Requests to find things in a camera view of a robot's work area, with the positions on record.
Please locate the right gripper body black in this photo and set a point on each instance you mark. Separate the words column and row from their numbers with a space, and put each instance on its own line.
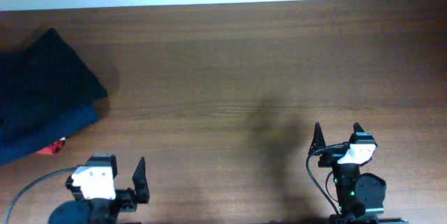
column 330, row 160

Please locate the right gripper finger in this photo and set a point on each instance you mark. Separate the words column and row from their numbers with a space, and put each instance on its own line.
column 357, row 128
column 318, row 141

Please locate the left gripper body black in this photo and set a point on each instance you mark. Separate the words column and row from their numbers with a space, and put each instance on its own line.
column 126, row 200

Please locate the dark green shorts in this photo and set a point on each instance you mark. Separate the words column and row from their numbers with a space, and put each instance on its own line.
column 41, row 82

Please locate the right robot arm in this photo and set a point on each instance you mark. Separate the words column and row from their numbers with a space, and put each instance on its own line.
column 359, row 196

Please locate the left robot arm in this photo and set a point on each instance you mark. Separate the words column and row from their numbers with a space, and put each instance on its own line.
column 96, row 200

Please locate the red cloth under stack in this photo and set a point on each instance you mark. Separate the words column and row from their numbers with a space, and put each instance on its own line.
column 53, row 148

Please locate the folded navy blue garment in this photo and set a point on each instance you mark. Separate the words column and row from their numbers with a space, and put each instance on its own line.
column 25, row 142

